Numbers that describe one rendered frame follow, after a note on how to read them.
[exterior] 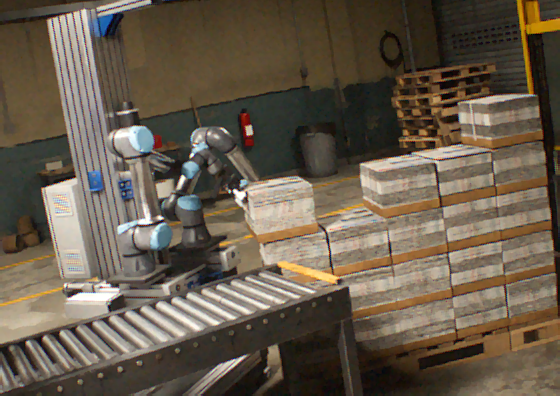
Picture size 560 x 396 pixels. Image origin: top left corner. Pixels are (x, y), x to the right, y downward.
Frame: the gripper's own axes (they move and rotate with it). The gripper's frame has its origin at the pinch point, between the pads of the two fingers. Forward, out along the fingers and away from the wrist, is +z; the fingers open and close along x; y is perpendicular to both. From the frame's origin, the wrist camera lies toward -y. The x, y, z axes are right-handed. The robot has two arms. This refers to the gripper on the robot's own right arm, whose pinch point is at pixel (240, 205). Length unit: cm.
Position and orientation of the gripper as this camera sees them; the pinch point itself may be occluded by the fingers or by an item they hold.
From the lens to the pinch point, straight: 344.6
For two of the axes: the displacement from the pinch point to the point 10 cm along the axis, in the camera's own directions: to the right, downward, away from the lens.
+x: -1.6, -1.4, 9.8
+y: 7.7, -6.4, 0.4
